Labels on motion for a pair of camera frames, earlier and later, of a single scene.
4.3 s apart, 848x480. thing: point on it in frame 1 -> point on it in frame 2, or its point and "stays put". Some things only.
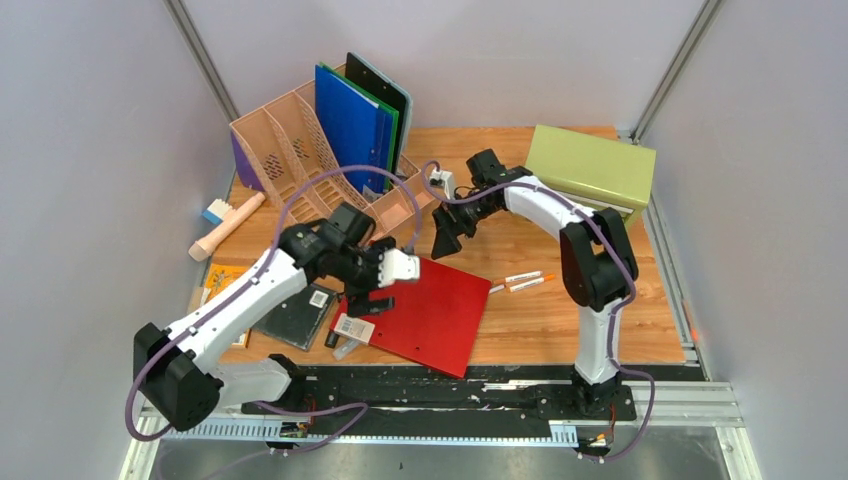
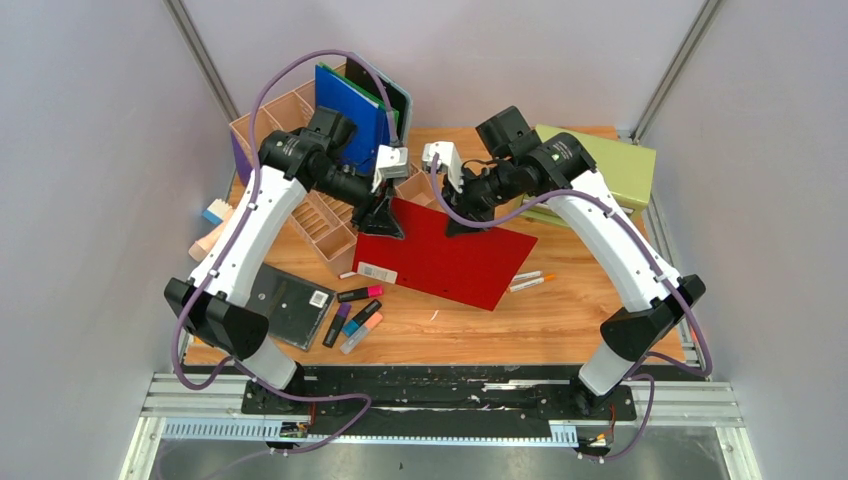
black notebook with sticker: [299, 320] stays put
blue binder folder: [357, 130] stays put
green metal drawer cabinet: [593, 173] stays put
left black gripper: [358, 298] -> [383, 220]
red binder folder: [433, 321] -> [477, 267]
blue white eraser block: [216, 211] stays put
